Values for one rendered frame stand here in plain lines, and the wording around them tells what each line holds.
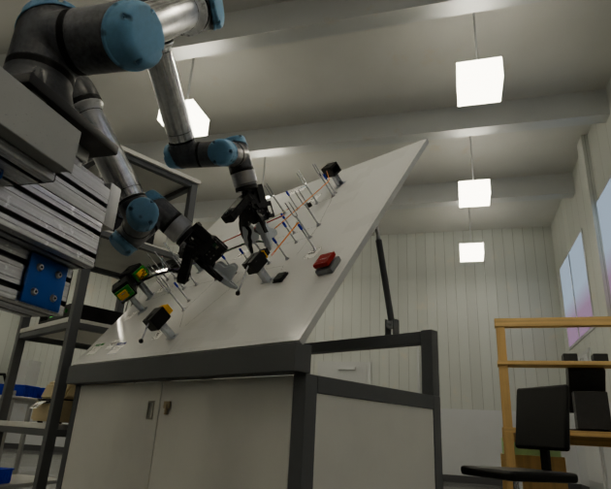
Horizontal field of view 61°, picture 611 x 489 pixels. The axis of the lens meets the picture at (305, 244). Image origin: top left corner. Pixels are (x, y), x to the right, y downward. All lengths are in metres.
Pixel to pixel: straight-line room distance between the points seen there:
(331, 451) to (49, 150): 0.87
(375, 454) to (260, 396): 0.33
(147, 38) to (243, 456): 0.94
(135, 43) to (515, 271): 10.82
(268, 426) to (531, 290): 10.33
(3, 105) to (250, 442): 0.91
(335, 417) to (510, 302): 10.13
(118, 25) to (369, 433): 1.05
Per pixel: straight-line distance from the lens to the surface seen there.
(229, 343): 1.40
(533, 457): 6.44
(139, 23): 1.02
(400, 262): 11.58
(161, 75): 1.49
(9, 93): 0.77
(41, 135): 0.79
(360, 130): 7.61
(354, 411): 1.34
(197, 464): 1.48
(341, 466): 1.31
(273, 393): 1.28
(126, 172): 1.36
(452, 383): 10.98
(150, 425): 1.69
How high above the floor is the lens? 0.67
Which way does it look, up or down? 20 degrees up
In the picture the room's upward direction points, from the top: 3 degrees clockwise
